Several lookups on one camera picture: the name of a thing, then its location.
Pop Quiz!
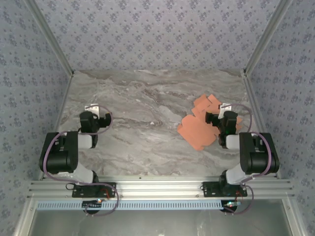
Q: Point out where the orange paper box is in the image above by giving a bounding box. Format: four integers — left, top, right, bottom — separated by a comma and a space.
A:
176, 93, 244, 151

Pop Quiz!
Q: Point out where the black controller board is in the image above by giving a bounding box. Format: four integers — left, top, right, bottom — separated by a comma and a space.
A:
82, 199, 103, 212
220, 200, 241, 213

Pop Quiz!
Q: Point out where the aluminium mounting beam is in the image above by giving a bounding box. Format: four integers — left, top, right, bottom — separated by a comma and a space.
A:
27, 176, 295, 200

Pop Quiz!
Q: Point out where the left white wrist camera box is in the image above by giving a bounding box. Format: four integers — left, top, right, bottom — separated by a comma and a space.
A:
84, 104, 100, 118

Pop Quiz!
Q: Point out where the aluminium side rail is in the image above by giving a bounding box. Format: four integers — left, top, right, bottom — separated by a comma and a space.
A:
242, 70, 281, 179

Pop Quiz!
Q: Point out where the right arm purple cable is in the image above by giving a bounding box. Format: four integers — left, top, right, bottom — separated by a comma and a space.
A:
222, 103, 273, 214

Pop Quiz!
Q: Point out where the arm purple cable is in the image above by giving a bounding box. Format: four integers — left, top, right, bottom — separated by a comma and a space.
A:
222, 103, 273, 214
42, 105, 120, 217

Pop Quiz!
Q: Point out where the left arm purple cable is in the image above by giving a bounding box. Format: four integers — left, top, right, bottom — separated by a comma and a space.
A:
42, 105, 120, 217

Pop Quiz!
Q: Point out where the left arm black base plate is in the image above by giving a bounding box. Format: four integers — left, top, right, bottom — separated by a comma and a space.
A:
71, 181, 117, 199

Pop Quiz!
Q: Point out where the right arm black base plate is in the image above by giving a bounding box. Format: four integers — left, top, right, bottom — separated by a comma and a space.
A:
202, 181, 248, 199

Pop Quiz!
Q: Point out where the aluminium frame post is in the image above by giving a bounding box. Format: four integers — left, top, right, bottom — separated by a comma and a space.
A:
24, 0, 74, 77
243, 0, 294, 77

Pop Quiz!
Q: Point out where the slotted grey cable duct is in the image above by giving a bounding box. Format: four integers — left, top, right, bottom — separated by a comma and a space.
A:
36, 199, 223, 211

